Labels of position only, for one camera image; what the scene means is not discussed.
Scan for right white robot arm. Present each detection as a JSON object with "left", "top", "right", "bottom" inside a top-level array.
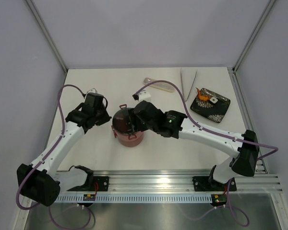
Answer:
[{"left": 130, "top": 101, "right": 259, "bottom": 190}]

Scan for metal tongs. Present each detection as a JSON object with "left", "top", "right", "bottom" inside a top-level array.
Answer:
[{"left": 180, "top": 68, "right": 197, "bottom": 102}]

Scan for orange shrimp on tray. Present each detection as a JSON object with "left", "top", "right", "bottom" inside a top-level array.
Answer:
[{"left": 196, "top": 88, "right": 211, "bottom": 101}]

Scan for pink steel bowl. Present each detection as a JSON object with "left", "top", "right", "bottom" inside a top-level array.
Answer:
[{"left": 113, "top": 129, "right": 144, "bottom": 142}]

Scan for white slotted cable duct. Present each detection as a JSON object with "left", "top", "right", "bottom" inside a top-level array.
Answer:
[{"left": 55, "top": 193, "right": 212, "bottom": 204}]

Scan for aluminium front rail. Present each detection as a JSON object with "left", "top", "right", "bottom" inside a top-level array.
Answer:
[{"left": 23, "top": 169, "right": 283, "bottom": 195}]

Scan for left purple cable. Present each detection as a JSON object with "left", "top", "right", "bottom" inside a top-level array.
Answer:
[{"left": 15, "top": 84, "right": 96, "bottom": 228}]

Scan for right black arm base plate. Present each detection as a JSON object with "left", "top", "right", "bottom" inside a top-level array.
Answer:
[{"left": 192, "top": 176, "right": 237, "bottom": 192}]

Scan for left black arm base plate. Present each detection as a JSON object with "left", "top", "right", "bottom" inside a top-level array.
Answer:
[{"left": 68, "top": 176, "right": 109, "bottom": 192}]

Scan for black floral food tray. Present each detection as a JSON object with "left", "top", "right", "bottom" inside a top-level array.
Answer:
[{"left": 190, "top": 88, "right": 231, "bottom": 123}]

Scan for dark red steel bowl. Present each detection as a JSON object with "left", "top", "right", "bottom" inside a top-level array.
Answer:
[{"left": 119, "top": 134, "right": 144, "bottom": 147}]

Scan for grey transparent lid with handle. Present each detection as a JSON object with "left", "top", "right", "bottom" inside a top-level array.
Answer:
[{"left": 111, "top": 104, "right": 136, "bottom": 134}]

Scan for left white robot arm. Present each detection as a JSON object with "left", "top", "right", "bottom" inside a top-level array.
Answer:
[{"left": 16, "top": 92, "right": 111, "bottom": 209}]

